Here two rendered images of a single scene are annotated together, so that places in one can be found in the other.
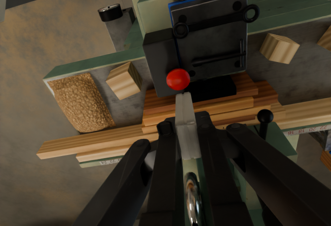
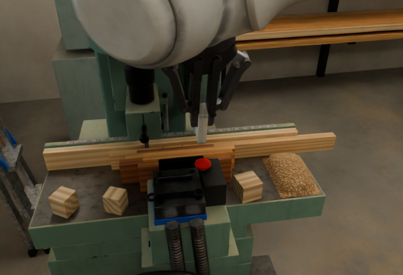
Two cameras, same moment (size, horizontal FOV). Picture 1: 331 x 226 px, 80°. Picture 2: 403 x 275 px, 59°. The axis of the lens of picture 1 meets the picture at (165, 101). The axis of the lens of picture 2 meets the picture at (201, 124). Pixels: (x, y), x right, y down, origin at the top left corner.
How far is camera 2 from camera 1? 0.43 m
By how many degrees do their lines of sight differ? 23
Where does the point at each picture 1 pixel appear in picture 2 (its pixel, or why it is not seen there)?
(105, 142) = (270, 141)
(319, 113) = (81, 152)
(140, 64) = (233, 201)
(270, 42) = (122, 205)
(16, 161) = not seen: outside the picture
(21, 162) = not seen: outside the picture
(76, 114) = (292, 163)
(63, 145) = (310, 143)
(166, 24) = (208, 208)
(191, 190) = not seen: hidden behind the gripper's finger
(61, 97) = (306, 177)
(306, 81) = (86, 181)
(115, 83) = (254, 181)
